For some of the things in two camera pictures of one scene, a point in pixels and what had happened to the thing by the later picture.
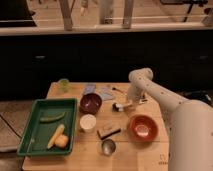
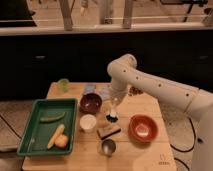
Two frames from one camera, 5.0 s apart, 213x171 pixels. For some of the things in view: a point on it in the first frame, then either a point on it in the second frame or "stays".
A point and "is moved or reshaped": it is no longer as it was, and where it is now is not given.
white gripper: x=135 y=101 -> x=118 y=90
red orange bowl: x=143 y=128 stays
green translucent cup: x=64 y=85 stays
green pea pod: x=52 y=118 stays
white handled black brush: x=117 y=107 is moved or reshaped
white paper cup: x=88 y=123 stays
